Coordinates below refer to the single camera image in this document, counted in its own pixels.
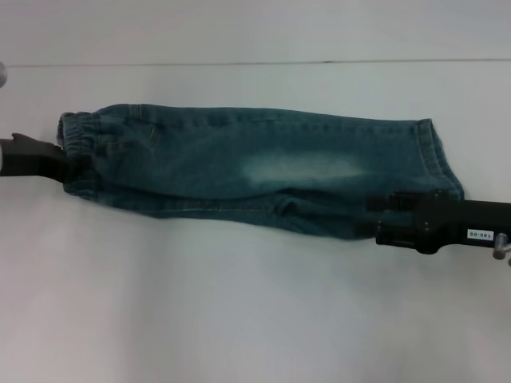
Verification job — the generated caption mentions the blue denim shorts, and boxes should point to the blue denim shorts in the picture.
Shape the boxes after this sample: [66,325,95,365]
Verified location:
[55,102,466,245]

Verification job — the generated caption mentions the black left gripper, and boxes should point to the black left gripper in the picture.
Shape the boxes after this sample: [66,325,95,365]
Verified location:
[0,132,81,189]

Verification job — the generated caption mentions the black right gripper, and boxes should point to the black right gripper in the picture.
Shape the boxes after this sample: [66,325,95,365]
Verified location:
[366,191,511,255]

